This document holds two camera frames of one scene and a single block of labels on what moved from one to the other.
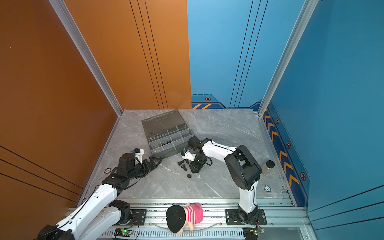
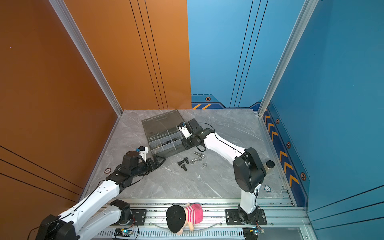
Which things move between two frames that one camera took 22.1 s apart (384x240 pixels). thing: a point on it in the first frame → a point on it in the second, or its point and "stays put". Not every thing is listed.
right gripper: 194,167 → 185,144
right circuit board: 252,233 stays put
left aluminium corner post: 75,32 stays put
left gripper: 148,167 stays put
